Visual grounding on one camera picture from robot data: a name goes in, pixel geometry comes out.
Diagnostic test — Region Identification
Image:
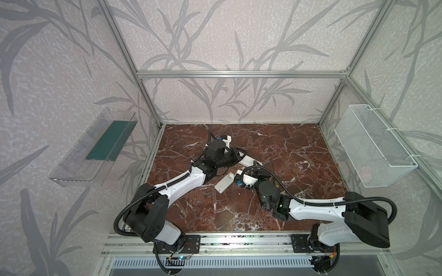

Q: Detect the white remote control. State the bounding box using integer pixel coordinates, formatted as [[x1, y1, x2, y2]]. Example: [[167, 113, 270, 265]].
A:
[[215, 172, 236, 194], [239, 155, 262, 167]]

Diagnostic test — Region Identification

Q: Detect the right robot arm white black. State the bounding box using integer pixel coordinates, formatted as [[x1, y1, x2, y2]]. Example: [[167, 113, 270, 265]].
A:
[[236, 164, 398, 248]]

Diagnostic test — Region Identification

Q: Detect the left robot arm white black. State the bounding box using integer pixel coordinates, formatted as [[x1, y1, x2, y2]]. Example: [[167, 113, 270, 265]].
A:
[[113, 132, 247, 246]]

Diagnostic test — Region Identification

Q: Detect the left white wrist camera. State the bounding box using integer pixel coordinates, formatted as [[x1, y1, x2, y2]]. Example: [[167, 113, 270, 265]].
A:
[[218, 135, 232, 147]]

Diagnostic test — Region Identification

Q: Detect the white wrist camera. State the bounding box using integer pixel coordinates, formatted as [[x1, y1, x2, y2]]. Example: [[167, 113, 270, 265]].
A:
[[233, 170, 258, 189], [218, 135, 232, 147]]

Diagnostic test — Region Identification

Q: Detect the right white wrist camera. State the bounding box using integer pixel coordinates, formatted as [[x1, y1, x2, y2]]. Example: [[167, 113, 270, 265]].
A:
[[233, 170, 258, 189]]

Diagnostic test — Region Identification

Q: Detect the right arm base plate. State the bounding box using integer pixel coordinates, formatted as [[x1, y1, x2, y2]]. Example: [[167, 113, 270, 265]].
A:
[[290, 234, 340, 256]]

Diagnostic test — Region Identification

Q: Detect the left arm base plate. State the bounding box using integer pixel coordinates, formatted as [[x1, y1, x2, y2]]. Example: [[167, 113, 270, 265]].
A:
[[153, 234, 201, 254]]

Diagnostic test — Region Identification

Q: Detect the white wire mesh basket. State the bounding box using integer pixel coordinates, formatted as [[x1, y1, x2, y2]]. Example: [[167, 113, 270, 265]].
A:
[[334, 104, 418, 188]]

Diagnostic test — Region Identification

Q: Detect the clear plastic wall bin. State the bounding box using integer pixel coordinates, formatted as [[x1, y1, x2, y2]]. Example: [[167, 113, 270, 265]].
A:
[[49, 108, 138, 187]]

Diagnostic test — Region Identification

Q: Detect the aluminium mounting rail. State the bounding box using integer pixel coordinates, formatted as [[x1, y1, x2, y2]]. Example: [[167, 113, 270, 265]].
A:
[[99, 232, 391, 258]]

